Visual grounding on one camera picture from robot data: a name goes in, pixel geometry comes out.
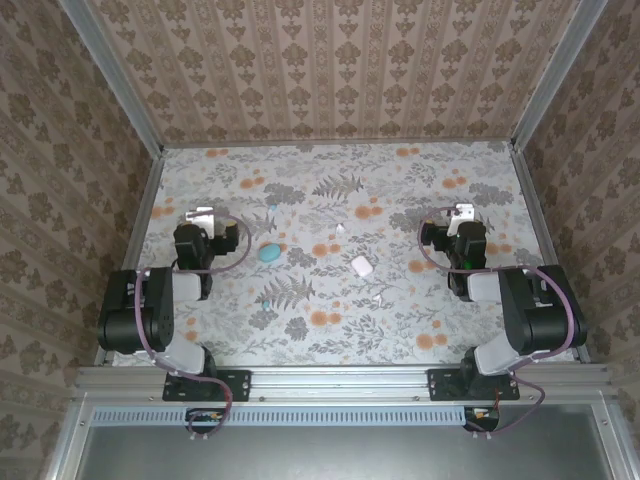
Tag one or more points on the teal earbud charging case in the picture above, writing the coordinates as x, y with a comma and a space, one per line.
269, 252

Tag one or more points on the white earbud charging case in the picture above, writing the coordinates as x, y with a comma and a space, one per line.
361, 265

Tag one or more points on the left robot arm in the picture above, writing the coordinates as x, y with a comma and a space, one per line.
155, 310

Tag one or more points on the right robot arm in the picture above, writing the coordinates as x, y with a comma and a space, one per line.
530, 310

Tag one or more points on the floral patterned table cover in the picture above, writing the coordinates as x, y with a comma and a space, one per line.
320, 165

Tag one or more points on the black connector board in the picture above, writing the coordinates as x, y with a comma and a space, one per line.
205, 417
482, 417

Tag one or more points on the grey metal sheet panel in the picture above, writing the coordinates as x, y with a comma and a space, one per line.
350, 455

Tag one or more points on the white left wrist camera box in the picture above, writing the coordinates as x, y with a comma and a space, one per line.
200, 216

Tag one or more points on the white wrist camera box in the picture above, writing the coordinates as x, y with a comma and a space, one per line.
200, 216
464, 211

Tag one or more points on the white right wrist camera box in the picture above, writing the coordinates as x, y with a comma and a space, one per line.
464, 211

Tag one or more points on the aluminium table side rail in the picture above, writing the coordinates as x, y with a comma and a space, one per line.
145, 220
530, 210

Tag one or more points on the aluminium frame post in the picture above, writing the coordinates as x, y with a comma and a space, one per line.
115, 75
555, 75

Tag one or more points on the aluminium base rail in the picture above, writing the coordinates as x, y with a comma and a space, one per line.
340, 382

